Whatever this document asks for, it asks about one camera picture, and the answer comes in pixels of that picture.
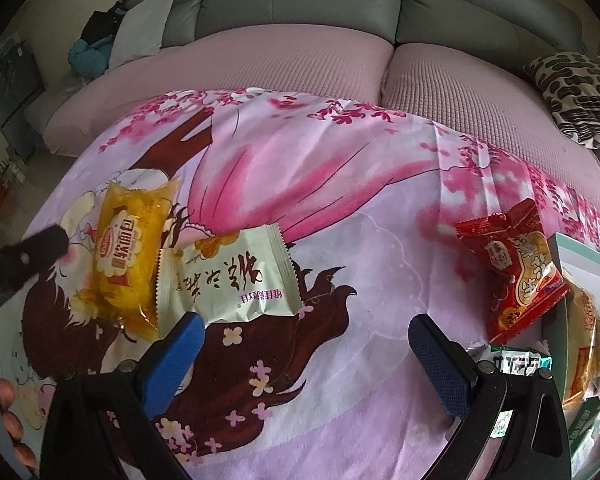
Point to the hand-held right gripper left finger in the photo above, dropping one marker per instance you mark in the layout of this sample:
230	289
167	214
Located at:
175	360

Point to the red snack packet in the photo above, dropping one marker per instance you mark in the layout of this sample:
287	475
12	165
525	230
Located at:
515	270

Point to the pink sofa seat cushion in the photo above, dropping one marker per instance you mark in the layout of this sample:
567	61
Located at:
230	65
455	85

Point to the dark cabinet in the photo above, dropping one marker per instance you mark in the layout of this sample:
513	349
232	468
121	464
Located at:
10	85

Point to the teal cloth item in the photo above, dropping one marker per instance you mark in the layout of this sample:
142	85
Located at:
87	60

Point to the black white patterned pillow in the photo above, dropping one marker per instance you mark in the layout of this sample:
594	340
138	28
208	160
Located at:
575	95

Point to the orange snack packet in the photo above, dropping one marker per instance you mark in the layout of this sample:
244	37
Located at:
580	340

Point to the green biscuit packet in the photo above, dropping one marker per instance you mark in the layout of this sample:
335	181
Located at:
585	430

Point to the white green snack packet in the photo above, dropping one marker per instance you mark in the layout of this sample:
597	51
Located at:
517	359

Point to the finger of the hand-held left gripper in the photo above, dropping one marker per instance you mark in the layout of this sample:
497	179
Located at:
30	255

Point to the pale green box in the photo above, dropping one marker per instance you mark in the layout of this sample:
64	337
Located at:
595	272

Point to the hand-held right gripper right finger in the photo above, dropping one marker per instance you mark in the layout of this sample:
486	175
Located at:
440	370

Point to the pink printed blanket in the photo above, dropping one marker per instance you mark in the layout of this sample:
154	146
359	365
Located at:
355	260

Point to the cream calligraphy snack packet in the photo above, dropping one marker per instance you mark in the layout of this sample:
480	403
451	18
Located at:
230	275

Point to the yellow cake packet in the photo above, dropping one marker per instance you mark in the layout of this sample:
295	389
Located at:
125	255

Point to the person's left hand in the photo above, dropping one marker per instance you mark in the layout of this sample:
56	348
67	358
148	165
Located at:
11	402

